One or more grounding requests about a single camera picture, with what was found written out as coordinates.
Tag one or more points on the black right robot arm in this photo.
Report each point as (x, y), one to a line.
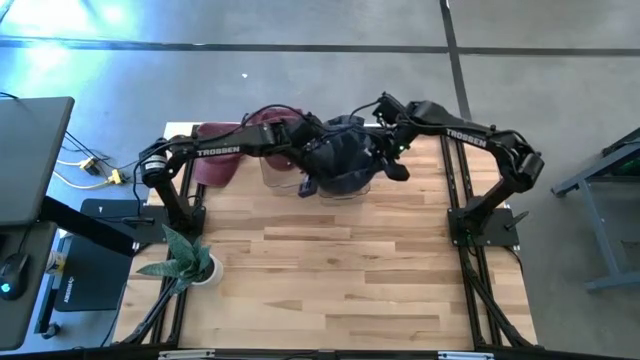
(465, 137)

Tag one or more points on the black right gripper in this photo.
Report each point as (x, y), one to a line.
(397, 170)

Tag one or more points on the silver bracket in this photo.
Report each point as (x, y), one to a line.
(465, 356)
(185, 355)

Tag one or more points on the blue-grey metal table frame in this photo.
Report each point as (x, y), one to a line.
(611, 260)

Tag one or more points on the black aluminium rig frame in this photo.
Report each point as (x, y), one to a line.
(452, 200)

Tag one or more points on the white plant pot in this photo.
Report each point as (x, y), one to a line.
(216, 274)

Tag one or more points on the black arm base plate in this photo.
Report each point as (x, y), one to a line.
(500, 235)

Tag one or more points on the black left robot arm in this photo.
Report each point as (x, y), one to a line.
(220, 150)

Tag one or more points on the green leafy plant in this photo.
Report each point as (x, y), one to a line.
(180, 255)

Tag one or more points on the clear plastic bin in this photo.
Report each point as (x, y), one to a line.
(280, 181)
(345, 199)

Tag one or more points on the black diagonal beam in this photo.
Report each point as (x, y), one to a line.
(90, 227)

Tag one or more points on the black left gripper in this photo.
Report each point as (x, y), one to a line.
(312, 160)

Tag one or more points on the dark grey desk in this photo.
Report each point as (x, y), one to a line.
(20, 325)

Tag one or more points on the black computer case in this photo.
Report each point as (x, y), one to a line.
(95, 280)

